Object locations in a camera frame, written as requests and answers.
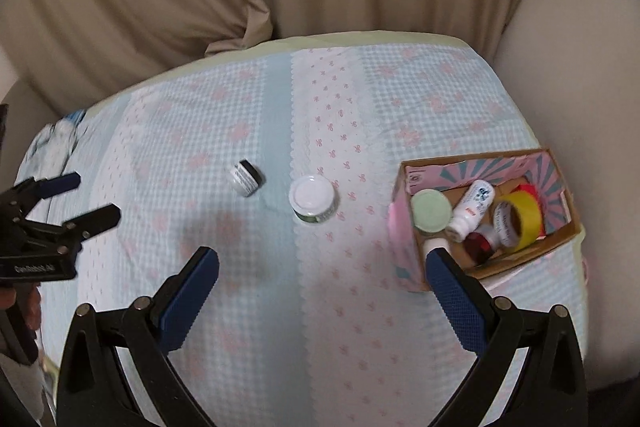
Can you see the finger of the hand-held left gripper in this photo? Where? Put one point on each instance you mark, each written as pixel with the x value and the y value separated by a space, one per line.
pixel 55 186
pixel 95 219

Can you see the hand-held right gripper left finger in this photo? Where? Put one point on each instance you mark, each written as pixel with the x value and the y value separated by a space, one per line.
pixel 192 302

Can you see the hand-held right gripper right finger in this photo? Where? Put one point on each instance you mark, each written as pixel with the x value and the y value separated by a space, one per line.
pixel 455 302

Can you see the white earbuds case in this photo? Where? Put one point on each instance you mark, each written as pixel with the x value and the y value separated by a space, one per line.
pixel 434 246

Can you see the red round lid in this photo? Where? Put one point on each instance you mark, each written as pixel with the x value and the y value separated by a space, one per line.
pixel 481 246

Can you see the pink cardboard box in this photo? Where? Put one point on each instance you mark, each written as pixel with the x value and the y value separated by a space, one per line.
pixel 407 252

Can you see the pale green round lid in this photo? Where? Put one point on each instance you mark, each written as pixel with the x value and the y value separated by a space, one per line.
pixel 431 211

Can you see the white pill bottle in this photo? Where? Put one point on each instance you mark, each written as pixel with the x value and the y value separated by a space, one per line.
pixel 472 207

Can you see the yellow tape roll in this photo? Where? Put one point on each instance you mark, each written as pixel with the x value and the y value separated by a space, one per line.
pixel 525 219

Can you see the small black lid jar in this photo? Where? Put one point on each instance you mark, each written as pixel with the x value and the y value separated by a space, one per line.
pixel 245 178

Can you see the white lid jar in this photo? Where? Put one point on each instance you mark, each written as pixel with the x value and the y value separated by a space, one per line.
pixel 311 196

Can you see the person's left hand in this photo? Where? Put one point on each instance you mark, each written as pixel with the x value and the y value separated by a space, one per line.
pixel 27 302

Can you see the crumpled light blue blanket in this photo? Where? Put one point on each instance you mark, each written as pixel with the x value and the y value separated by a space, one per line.
pixel 57 142

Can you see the blue pink printed bed sheet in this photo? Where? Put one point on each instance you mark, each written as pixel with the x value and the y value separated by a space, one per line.
pixel 320 307

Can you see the pale green mattress cover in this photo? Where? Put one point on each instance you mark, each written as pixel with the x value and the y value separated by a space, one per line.
pixel 350 38

